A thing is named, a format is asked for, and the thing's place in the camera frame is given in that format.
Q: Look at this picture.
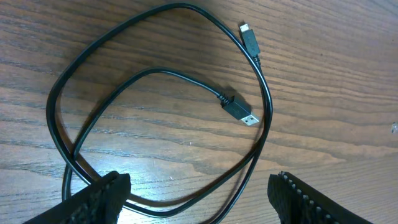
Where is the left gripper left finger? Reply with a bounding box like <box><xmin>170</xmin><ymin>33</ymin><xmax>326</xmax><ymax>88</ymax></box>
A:
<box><xmin>25</xmin><ymin>171</ymin><xmax>131</xmax><ymax>224</ymax></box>

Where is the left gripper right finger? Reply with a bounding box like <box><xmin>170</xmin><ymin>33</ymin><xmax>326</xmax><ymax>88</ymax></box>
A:
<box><xmin>267</xmin><ymin>171</ymin><xmax>371</xmax><ymax>224</ymax></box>

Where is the black USB cable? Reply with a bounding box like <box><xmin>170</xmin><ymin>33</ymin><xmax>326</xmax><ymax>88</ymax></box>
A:
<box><xmin>45</xmin><ymin>2</ymin><xmax>274</xmax><ymax>224</ymax></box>

